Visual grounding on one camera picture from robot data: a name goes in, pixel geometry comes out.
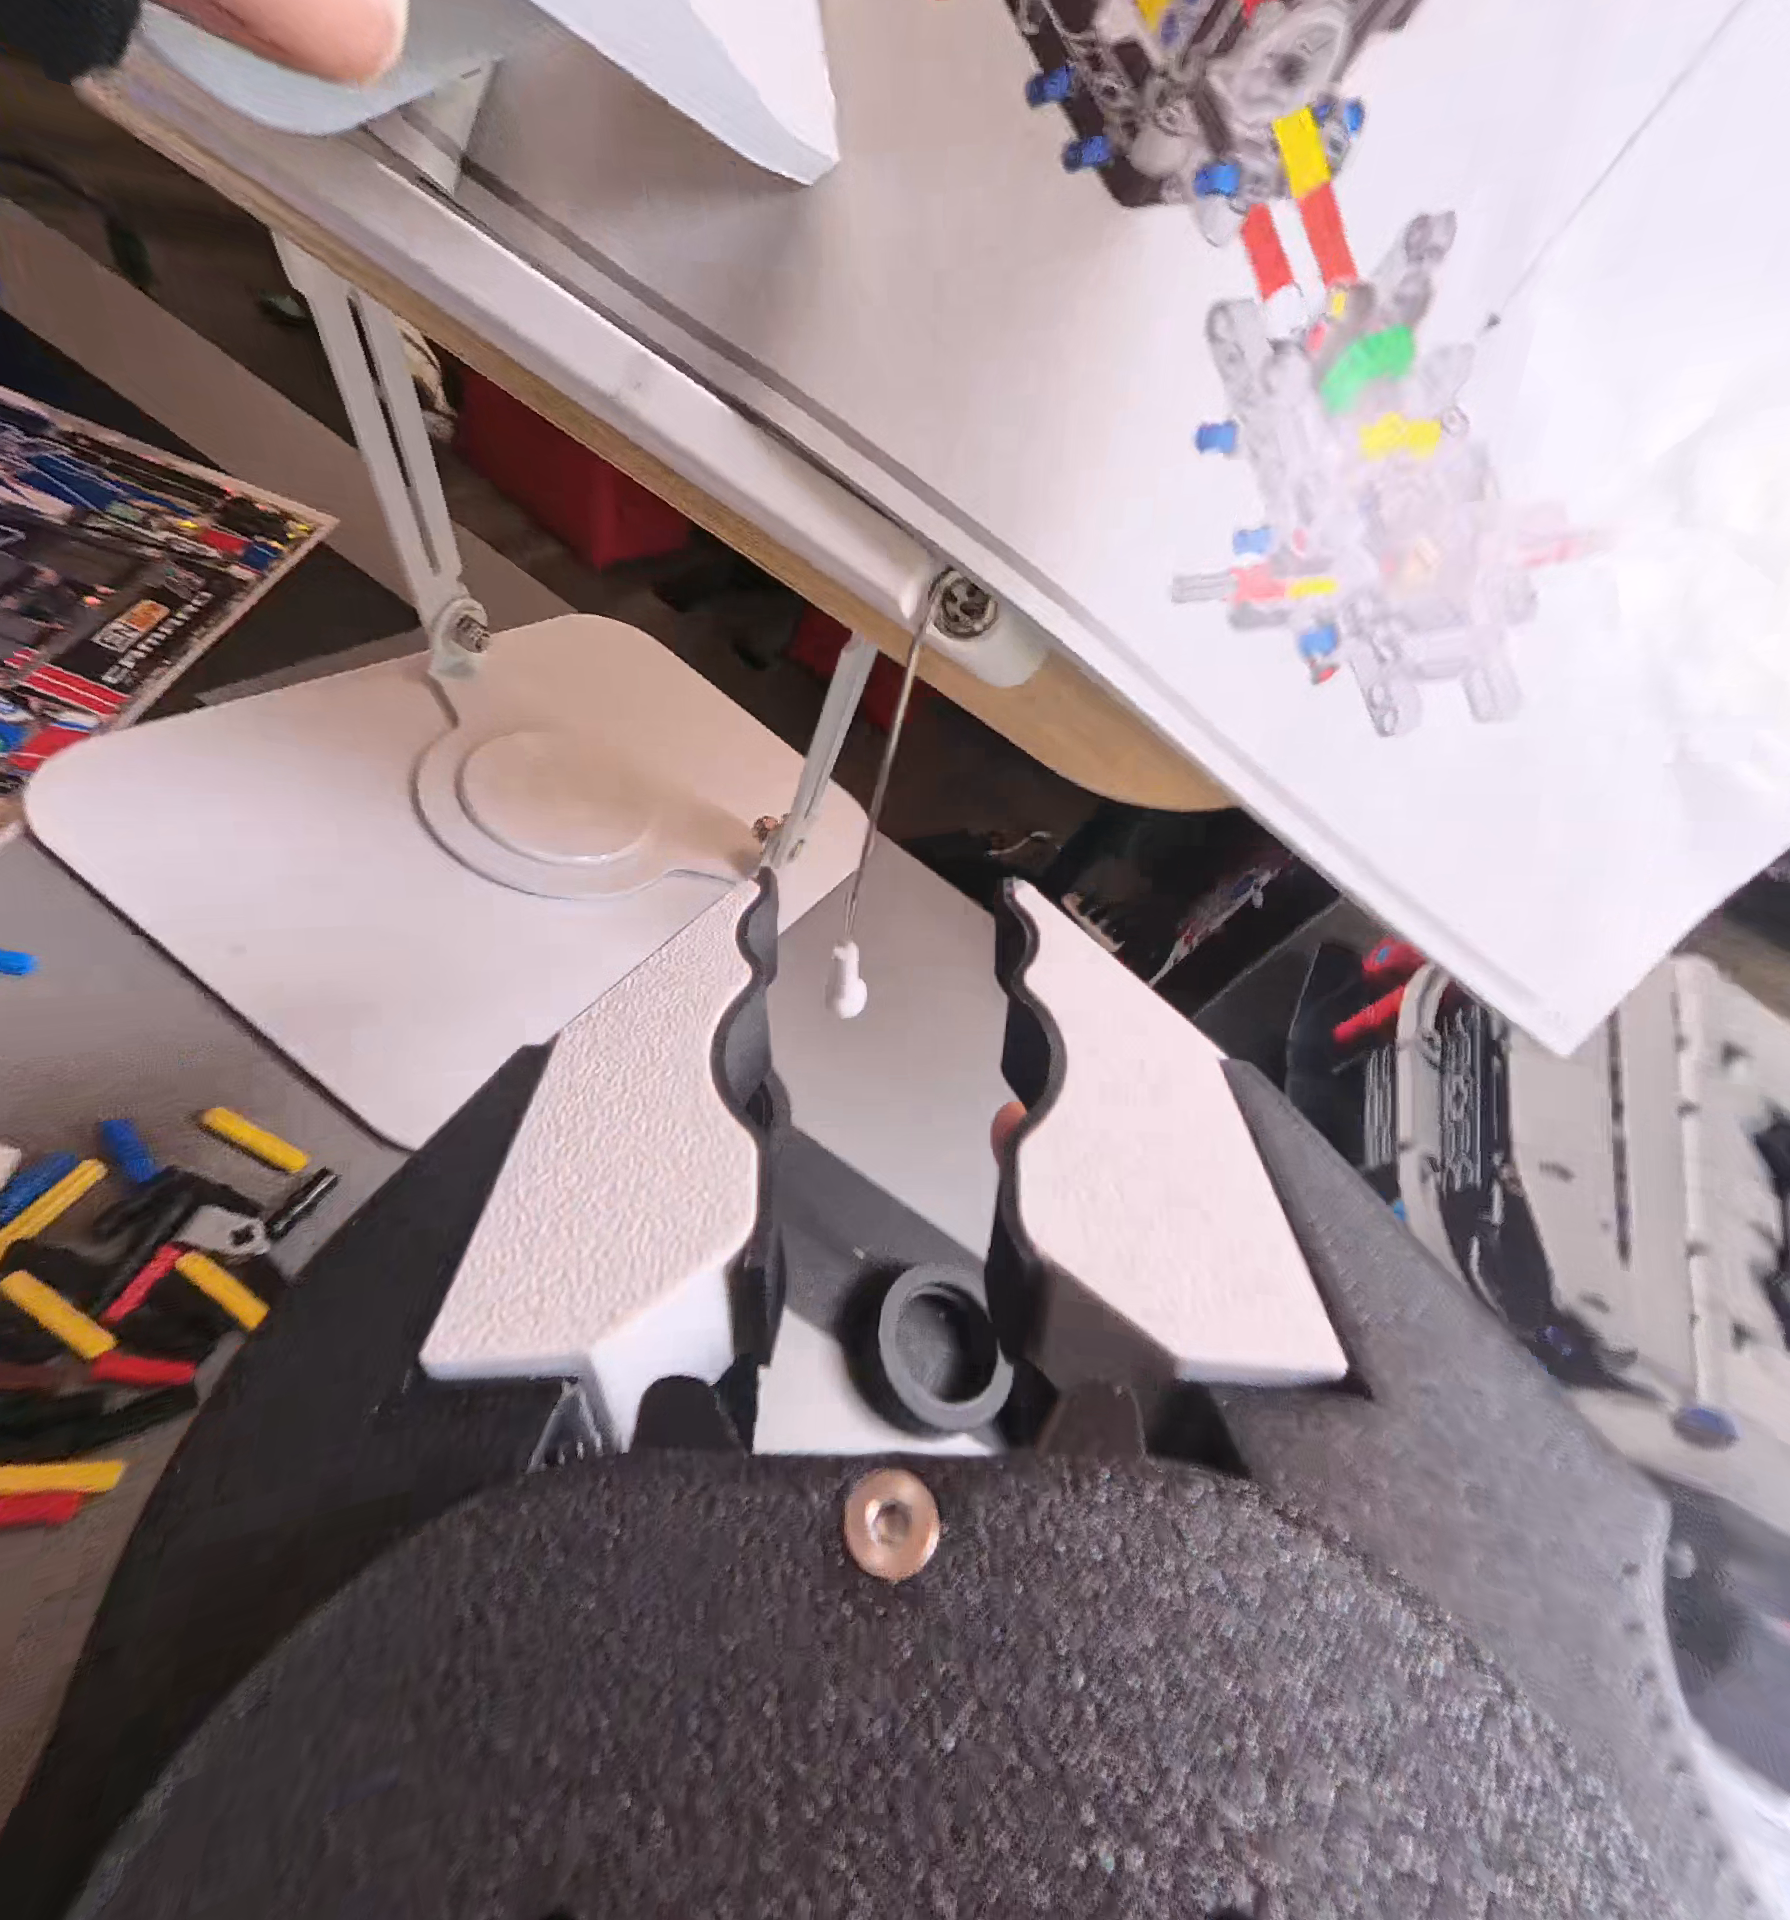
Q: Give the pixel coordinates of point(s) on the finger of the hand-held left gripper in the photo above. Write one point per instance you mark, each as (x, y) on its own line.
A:
(310, 106)
(686, 61)

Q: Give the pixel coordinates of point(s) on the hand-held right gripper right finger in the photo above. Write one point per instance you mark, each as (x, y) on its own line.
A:
(1166, 1215)

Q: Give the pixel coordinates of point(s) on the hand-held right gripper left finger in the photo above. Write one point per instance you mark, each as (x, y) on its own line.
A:
(612, 1201)

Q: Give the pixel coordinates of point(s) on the white book stand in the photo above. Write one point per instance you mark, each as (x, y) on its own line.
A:
(310, 900)

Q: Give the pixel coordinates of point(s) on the lego instruction booklet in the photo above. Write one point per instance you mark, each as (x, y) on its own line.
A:
(984, 377)

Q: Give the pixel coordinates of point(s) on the black rubber lego tire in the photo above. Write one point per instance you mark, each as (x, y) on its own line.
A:
(955, 1411)

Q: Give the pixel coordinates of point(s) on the pile of small lego pins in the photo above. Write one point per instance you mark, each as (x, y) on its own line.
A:
(71, 1320)

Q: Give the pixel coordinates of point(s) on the black lego set box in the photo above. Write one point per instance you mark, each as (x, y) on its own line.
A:
(1735, 1201)

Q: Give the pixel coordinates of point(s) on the person's left hand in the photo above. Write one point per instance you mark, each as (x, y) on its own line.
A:
(296, 29)

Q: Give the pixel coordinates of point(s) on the person's right hand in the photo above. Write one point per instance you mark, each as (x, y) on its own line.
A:
(1008, 1133)

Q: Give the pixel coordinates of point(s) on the red storage box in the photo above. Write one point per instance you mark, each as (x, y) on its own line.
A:
(565, 481)

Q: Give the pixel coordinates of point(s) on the colourful sticker sheet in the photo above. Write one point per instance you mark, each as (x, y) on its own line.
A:
(99, 601)

